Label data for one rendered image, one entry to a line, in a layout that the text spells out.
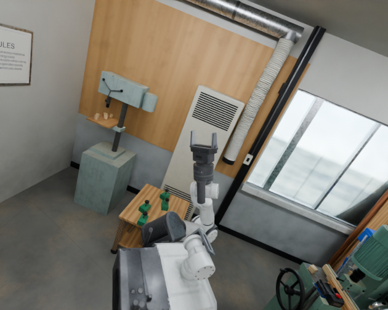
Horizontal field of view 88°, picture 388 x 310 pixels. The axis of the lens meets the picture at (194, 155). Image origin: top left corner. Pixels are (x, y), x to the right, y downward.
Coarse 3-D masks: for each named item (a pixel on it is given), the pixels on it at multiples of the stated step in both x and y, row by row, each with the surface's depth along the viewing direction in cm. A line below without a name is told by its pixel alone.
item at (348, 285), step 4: (344, 276) 139; (348, 276) 139; (340, 280) 141; (344, 280) 138; (348, 280) 136; (360, 280) 140; (344, 284) 137; (348, 284) 135; (352, 284) 135; (356, 284) 135; (360, 284) 137; (364, 284) 138; (344, 288) 137; (348, 288) 136; (352, 288) 136; (356, 288) 136; (360, 288) 136; (364, 288) 136; (356, 292) 138
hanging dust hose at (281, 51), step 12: (276, 48) 201; (288, 48) 195; (276, 60) 199; (264, 72) 207; (276, 72) 203; (264, 84) 207; (252, 96) 216; (264, 96) 213; (252, 108) 217; (240, 120) 227; (252, 120) 224; (240, 132) 228; (228, 144) 241; (240, 144) 233; (228, 156) 239
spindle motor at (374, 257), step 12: (384, 228) 123; (372, 240) 127; (384, 240) 121; (360, 252) 131; (372, 252) 125; (384, 252) 120; (360, 264) 129; (372, 264) 124; (384, 264) 121; (372, 276) 125; (384, 276) 125
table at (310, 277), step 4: (304, 264) 160; (308, 264) 161; (300, 268) 163; (304, 268) 159; (320, 268) 163; (304, 272) 157; (308, 272) 154; (316, 272) 156; (320, 272) 158; (324, 272) 160; (304, 276) 156; (308, 276) 153; (312, 276) 151; (316, 276) 153; (320, 276) 154; (324, 276) 156; (308, 280) 152; (312, 280) 148; (316, 280) 149; (324, 280) 152; (308, 284) 151; (308, 300) 135; (312, 308) 131
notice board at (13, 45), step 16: (0, 32) 148; (16, 32) 158; (32, 32) 170; (0, 48) 152; (16, 48) 163; (32, 48) 175; (0, 64) 156; (16, 64) 168; (0, 80) 161; (16, 80) 173
